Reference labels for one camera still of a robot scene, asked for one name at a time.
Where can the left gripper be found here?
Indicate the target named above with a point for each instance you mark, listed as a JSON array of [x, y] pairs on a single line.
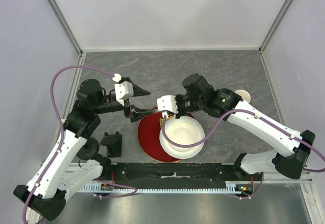
[[136, 113]]

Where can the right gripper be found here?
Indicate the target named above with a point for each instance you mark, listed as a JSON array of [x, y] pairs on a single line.
[[180, 113]]

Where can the black folding phone stand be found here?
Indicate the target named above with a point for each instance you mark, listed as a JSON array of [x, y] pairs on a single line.
[[113, 144]]

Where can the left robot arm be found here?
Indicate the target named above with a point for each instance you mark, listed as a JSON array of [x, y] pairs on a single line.
[[75, 159]]

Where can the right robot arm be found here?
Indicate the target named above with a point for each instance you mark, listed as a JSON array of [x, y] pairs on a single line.
[[290, 148]]

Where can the white paper plate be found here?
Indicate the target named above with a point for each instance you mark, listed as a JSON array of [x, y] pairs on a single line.
[[184, 131]]

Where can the yellow sponge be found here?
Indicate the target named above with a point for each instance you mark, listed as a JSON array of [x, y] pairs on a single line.
[[161, 122]]

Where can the red round plate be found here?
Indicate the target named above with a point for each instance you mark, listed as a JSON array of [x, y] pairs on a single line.
[[148, 136]]

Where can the blue white paper cup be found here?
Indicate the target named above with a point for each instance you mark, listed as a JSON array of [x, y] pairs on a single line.
[[244, 94]]

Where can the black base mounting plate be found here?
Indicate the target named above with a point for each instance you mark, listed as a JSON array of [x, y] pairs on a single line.
[[176, 175]]

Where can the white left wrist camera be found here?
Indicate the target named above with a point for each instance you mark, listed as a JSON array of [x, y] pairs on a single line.
[[123, 88]]

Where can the grey slotted cable duct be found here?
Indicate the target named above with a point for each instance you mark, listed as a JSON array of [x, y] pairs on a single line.
[[102, 188]]

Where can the left aluminium frame post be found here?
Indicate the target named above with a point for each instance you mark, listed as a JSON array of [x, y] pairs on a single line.
[[64, 25]]

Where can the aluminium frame post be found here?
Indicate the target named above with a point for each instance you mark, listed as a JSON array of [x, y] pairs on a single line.
[[64, 25], [275, 24]]

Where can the right aluminium frame post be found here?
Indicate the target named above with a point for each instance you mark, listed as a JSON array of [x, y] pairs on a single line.
[[275, 24]]

